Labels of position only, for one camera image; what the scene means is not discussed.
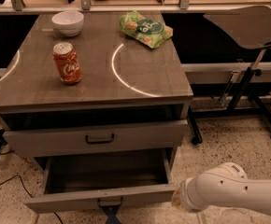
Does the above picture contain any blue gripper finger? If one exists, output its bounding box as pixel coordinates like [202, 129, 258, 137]
[101, 205, 121, 224]

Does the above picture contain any grey drawer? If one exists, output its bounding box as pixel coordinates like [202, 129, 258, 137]
[4, 119, 187, 158]
[24, 148, 175, 214]

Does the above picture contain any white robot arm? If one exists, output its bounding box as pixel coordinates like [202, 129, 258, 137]
[171, 162, 271, 216]

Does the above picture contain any grey top drawer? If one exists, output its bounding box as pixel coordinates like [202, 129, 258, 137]
[4, 119, 187, 158]

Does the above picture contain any grey wooden drawer cabinet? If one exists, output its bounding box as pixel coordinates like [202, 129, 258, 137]
[0, 10, 194, 215]

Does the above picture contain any orange soda can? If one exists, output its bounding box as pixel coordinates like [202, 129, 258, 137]
[52, 42, 81, 85]

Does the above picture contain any green snack chip bag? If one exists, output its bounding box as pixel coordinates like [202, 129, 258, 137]
[120, 11, 173, 49]

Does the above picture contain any white ceramic bowl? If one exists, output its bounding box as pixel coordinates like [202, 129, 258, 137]
[51, 11, 84, 36]

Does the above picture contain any black side stand table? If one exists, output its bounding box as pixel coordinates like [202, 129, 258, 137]
[203, 5, 271, 141]

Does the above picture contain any black top drawer handle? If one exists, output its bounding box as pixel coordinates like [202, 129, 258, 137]
[85, 133, 115, 145]

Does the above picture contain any black floor cable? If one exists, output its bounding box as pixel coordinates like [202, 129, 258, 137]
[0, 175, 64, 224]

